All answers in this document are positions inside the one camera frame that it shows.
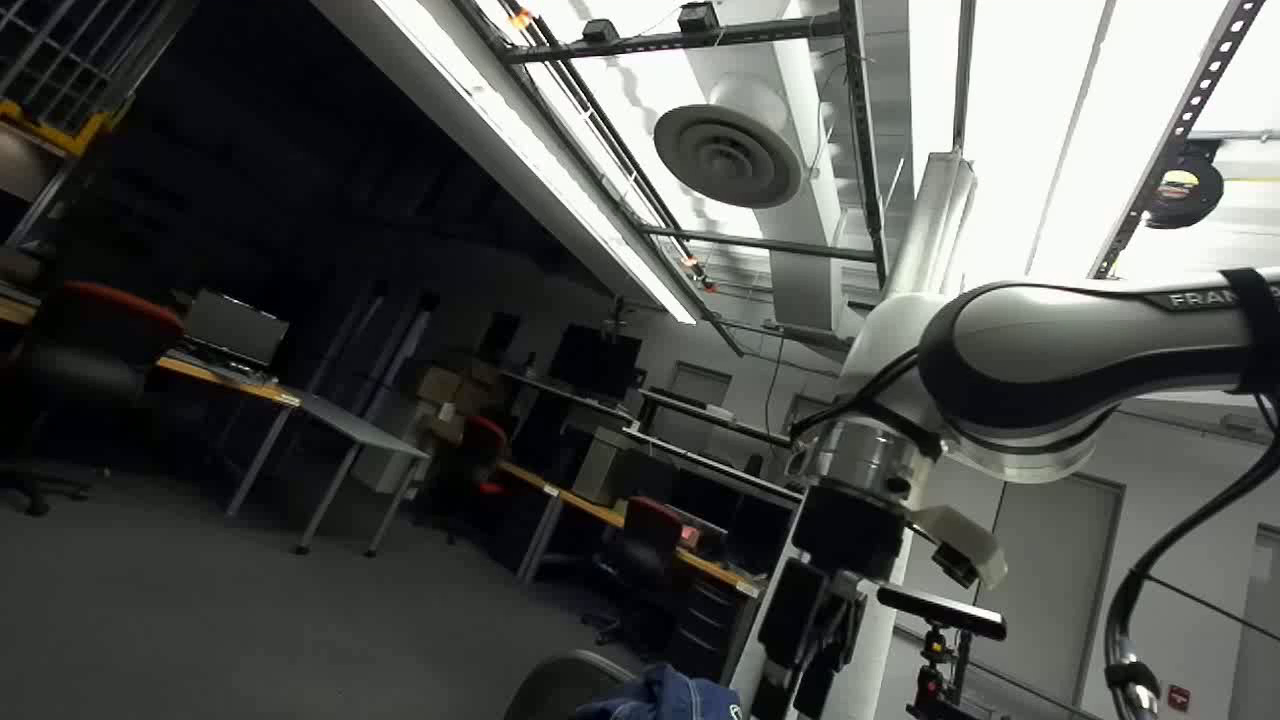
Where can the black round ceiling device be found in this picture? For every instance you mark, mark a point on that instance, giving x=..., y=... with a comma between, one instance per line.
x=1184, y=191

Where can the small black ceiling camera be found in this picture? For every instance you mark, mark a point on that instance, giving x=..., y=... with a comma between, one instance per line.
x=702, y=17
x=602, y=28

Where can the white round column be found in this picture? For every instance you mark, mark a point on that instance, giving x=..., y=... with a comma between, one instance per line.
x=933, y=227

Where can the black ceiling crossbar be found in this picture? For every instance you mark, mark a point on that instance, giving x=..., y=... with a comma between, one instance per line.
x=665, y=42

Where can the grey door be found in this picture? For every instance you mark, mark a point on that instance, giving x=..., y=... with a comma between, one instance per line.
x=1054, y=586

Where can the round ceiling air diffuser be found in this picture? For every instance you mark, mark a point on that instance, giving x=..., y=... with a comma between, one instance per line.
x=727, y=154

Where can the black red office chair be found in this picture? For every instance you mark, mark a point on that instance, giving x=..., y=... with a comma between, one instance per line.
x=86, y=366

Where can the black bar camera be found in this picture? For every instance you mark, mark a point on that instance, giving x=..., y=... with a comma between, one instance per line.
x=943, y=610

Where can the cardboard box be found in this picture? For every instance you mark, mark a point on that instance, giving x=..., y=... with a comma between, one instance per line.
x=452, y=390

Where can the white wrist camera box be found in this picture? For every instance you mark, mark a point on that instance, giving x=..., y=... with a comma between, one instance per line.
x=961, y=542

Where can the black red camera mount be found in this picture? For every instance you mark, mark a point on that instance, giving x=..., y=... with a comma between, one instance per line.
x=938, y=680

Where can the long black shelf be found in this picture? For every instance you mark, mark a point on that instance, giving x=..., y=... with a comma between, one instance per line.
x=692, y=462

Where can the grey chair back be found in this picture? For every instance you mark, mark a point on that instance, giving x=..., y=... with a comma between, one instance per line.
x=563, y=686

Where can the yellow storage rack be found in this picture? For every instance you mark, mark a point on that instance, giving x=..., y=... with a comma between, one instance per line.
x=63, y=80

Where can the wooden top desk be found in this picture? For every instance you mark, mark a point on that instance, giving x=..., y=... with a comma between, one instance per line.
x=565, y=496
x=721, y=568
x=224, y=379

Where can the black computer monitor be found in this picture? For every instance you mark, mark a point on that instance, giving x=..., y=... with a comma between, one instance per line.
x=592, y=361

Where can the blue jacket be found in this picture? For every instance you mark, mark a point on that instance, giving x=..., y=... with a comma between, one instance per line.
x=660, y=696

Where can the grey metal table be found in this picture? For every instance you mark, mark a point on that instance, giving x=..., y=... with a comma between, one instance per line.
x=349, y=429

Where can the perforated metal ceiling rail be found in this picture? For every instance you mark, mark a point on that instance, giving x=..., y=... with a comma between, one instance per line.
x=1183, y=120

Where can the red fire alarm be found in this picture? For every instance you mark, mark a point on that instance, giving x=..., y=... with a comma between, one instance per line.
x=1183, y=694

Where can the long fluorescent light fixture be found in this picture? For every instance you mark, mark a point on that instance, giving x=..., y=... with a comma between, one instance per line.
x=535, y=144

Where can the grey wall frame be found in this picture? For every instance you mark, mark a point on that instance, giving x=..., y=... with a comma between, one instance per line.
x=698, y=383

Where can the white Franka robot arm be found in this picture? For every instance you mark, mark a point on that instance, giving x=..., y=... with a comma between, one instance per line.
x=1065, y=345

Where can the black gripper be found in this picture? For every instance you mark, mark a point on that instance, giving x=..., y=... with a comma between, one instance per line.
x=853, y=528

